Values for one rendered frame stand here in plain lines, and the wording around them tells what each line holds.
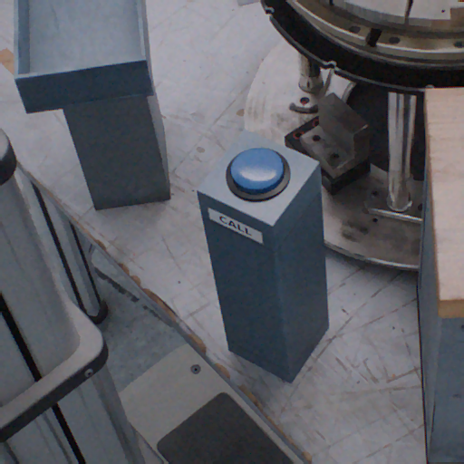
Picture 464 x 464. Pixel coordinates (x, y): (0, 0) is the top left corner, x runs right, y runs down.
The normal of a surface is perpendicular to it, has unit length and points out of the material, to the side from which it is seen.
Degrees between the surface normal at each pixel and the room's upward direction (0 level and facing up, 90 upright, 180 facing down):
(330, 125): 90
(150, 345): 0
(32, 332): 90
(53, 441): 90
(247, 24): 0
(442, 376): 90
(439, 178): 0
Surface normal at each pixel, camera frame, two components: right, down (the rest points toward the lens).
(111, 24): -0.10, -0.57
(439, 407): -0.04, 0.82
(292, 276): 0.83, 0.40
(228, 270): -0.54, 0.72
